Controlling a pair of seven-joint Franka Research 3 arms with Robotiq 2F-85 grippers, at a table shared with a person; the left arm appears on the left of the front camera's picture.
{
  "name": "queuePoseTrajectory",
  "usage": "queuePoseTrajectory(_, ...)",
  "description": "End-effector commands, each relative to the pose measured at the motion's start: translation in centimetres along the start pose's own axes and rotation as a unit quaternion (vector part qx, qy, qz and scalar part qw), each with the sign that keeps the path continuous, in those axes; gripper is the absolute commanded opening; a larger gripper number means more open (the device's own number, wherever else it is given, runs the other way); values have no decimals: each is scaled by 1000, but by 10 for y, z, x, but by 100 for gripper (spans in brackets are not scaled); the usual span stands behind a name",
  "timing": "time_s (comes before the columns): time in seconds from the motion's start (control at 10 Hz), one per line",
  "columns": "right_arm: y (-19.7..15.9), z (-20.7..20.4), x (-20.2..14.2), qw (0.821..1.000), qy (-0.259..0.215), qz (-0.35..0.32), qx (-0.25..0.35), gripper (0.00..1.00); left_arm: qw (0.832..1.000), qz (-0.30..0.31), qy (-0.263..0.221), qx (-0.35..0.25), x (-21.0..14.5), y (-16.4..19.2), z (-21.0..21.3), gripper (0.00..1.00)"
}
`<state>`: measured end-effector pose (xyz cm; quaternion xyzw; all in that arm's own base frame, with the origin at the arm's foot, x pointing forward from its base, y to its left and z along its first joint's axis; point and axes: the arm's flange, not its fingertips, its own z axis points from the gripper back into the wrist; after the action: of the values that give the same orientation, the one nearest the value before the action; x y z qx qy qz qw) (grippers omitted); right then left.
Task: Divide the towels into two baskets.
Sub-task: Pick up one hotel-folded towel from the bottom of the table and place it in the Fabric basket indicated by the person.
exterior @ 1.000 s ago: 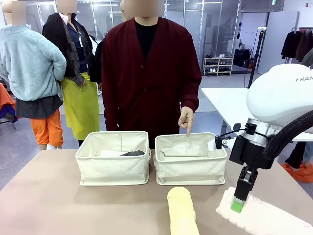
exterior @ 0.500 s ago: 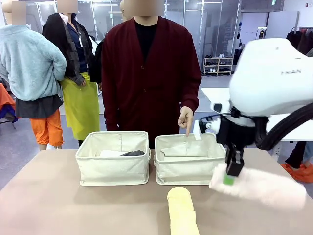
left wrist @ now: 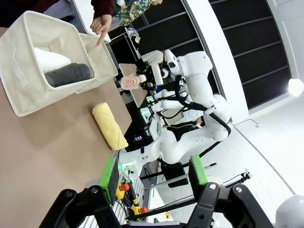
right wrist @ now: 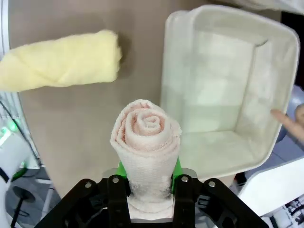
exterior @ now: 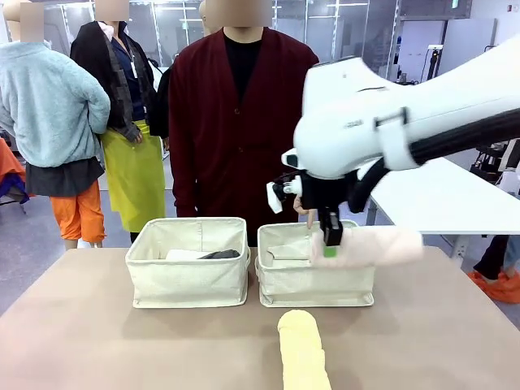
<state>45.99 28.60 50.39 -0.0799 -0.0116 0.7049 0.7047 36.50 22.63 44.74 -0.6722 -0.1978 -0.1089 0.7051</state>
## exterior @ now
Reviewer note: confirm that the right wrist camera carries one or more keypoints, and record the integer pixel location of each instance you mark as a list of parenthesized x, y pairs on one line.
[(275, 199)]

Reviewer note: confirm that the beige fabric basket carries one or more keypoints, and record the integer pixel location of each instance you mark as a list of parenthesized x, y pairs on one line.
[(187, 280), (308, 284)]

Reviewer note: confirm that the leg in dark trousers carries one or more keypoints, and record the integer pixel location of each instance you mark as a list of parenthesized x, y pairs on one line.
[(491, 256)]

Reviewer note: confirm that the mannequin in black coat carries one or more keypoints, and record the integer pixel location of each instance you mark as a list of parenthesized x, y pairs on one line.
[(130, 162)]

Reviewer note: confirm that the black pole stand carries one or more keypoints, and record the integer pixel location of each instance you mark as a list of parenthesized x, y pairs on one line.
[(432, 63)]

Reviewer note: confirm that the orange shoe covers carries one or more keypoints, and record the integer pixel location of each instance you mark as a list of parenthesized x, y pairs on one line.
[(497, 286)]

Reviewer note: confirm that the white partition panel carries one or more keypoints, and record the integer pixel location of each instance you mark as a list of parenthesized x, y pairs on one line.
[(467, 44)]

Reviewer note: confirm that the white towel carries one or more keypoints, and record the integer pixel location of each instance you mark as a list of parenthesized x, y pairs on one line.
[(183, 254)]

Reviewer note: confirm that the white table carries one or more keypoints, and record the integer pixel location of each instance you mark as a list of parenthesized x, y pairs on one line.
[(438, 203)]

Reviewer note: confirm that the grey towel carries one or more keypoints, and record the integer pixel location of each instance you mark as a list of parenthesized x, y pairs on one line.
[(221, 254)]

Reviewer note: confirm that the person's right forearm maroon sleeve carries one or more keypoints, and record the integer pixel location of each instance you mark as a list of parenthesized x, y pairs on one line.
[(185, 187)]

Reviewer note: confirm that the white table leg with socket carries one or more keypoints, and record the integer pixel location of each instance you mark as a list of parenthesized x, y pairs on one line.
[(459, 245)]

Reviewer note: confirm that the person's left hand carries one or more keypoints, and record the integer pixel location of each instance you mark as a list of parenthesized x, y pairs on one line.
[(302, 208)]

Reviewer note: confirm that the black trolley cart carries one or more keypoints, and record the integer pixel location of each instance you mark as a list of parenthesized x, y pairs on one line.
[(493, 156)]

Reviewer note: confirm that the orange cloth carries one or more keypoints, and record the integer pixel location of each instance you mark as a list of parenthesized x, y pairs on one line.
[(10, 170)]

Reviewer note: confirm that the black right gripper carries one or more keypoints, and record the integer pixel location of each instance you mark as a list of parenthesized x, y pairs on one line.
[(325, 191)]

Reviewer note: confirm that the pink towel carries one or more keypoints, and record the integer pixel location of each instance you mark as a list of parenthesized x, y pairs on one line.
[(378, 248)]

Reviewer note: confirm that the grey table leg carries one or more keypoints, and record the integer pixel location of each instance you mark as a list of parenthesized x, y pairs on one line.
[(371, 217)]

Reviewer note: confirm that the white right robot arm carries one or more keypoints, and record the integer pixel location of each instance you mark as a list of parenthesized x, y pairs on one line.
[(345, 105)]

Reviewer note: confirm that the mannequin in light blue fleece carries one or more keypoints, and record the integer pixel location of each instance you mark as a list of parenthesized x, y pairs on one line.
[(53, 101)]

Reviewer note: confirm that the person in maroon cardigan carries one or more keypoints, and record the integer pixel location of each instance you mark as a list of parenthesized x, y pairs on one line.
[(243, 134)]

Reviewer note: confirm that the bare-headed mannequin in black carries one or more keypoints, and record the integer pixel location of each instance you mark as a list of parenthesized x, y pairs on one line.
[(204, 18)]

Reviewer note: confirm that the yellow rolled towel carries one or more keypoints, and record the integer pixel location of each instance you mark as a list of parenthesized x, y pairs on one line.
[(302, 353)]

